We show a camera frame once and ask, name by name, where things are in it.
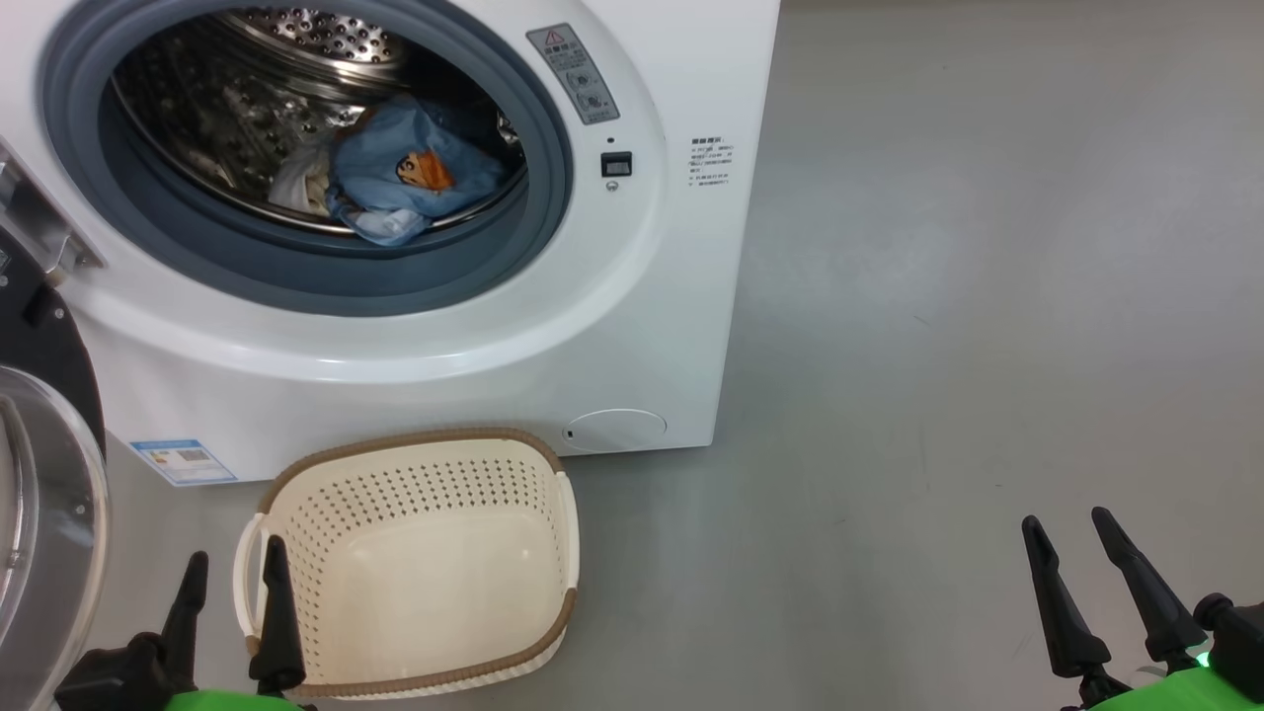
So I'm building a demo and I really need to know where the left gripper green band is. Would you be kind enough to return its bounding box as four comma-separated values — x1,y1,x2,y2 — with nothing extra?
162,535,313,711

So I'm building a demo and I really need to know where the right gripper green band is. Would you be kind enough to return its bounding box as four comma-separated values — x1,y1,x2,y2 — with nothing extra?
1021,507,1226,711

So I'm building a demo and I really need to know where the round glass washing machine door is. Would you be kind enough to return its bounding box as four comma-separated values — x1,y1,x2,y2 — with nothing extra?
0,138,111,711

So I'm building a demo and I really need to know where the white garment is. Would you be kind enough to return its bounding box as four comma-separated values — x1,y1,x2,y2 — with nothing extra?
268,148,334,219

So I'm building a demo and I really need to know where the blue cartoon print garment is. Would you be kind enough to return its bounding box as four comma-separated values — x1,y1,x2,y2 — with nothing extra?
325,94,511,247

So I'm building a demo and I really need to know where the cream perforated laundry basket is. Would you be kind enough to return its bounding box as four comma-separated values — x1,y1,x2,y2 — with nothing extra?
233,428,582,701

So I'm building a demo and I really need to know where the white front-load washing machine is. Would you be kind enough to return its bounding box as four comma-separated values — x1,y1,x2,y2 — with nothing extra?
0,0,782,487

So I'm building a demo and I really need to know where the blue energy label sticker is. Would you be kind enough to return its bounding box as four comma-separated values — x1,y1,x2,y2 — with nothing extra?
129,438,239,488

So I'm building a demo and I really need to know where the grey warning label sticker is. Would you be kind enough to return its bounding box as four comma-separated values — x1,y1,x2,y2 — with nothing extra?
525,23,621,126

